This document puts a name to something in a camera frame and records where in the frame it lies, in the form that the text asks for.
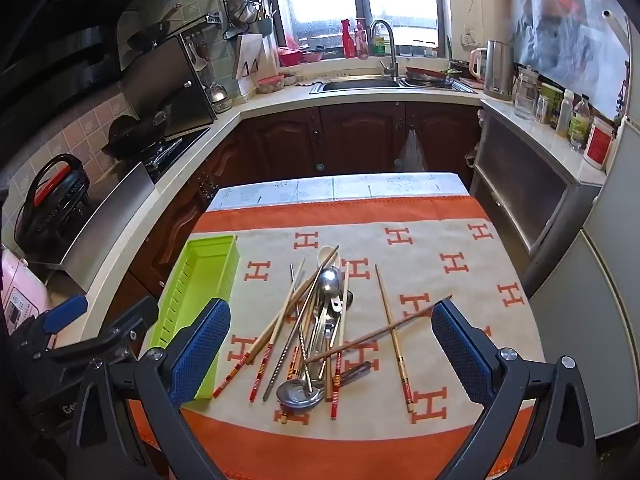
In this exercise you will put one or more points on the steel sink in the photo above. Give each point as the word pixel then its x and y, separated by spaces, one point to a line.
pixel 360 84

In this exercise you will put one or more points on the clear plastic wall sheet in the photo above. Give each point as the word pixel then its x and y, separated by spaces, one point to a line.
pixel 560 20

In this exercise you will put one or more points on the white patterned tablecloth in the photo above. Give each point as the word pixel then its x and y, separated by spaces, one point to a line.
pixel 340 190

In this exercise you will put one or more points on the clear glass jar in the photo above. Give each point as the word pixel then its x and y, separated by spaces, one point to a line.
pixel 525 95

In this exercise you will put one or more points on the small steel teapot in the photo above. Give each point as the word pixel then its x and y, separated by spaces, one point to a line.
pixel 220 97

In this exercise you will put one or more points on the green dish soap bottle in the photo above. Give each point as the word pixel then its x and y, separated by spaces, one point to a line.
pixel 380 42

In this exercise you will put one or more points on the pink and white kettle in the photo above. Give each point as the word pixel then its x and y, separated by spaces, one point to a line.
pixel 477 65

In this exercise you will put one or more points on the pink pump bottle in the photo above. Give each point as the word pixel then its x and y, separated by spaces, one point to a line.
pixel 361 42

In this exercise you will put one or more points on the steel faucet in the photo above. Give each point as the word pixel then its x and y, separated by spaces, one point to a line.
pixel 392 45

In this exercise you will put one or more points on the red plastic basin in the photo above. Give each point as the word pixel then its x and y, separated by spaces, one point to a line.
pixel 290 56

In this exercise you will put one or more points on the black gas stove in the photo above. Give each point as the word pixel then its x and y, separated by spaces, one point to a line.
pixel 172 152

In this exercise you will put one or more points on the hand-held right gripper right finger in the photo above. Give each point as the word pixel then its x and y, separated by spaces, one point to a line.
pixel 460 355

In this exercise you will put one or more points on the black frying pan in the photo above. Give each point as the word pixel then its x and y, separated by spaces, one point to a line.
pixel 150 31

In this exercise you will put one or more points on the white tub red label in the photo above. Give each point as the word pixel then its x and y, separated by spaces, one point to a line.
pixel 597 142

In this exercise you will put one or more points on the light wooden cutting board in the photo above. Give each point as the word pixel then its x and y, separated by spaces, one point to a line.
pixel 255 60

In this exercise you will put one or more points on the green tin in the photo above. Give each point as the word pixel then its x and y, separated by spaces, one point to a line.
pixel 552 102

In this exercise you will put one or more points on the green plastic utensil tray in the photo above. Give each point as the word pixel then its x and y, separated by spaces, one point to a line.
pixel 200 270

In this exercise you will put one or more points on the clear bottle green label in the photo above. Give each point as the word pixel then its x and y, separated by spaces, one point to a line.
pixel 580 125

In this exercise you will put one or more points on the red bottle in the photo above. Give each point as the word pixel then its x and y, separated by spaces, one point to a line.
pixel 348 40

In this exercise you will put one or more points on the bunch of mixed chopsticks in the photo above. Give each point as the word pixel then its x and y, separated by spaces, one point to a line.
pixel 280 320

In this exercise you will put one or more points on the orange letter printed blanket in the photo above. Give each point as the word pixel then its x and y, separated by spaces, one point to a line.
pixel 450 260

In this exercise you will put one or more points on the pink bowl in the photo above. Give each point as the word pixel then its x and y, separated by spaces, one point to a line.
pixel 312 56

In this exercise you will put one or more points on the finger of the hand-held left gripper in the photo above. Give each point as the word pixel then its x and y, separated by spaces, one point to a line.
pixel 65 312
pixel 125 327

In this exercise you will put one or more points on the black wok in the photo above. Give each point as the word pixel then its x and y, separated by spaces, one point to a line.
pixel 130 135

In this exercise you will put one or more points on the steel soup spoon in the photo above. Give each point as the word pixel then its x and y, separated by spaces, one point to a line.
pixel 300 394

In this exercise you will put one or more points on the white hanging spatula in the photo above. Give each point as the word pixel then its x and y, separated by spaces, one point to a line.
pixel 197 57

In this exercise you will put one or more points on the white plastic bottle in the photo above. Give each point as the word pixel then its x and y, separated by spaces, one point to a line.
pixel 565 115

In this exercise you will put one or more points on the white hanging plastic bag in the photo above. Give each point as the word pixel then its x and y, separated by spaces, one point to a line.
pixel 412 155

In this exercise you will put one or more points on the plain steel splash guard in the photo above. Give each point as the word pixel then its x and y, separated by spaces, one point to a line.
pixel 110 225

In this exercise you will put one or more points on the black range hood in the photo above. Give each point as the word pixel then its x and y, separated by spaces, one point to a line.
pixel 60 70

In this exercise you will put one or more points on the small metal spoon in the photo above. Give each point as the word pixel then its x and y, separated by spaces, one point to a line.
pixel 327 255

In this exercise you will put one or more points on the steel electric kettle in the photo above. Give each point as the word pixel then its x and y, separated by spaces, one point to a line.
pixel 497 70

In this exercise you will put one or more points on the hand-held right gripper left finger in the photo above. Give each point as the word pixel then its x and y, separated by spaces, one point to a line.
pixel 200 350

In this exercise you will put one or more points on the red pan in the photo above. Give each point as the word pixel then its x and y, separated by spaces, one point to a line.
pixel 425 74

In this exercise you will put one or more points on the grey refrigerator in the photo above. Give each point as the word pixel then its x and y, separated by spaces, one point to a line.
pixel 590 285

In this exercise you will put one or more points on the pink lidded food container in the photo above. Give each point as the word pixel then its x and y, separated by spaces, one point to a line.
pixel 271 84

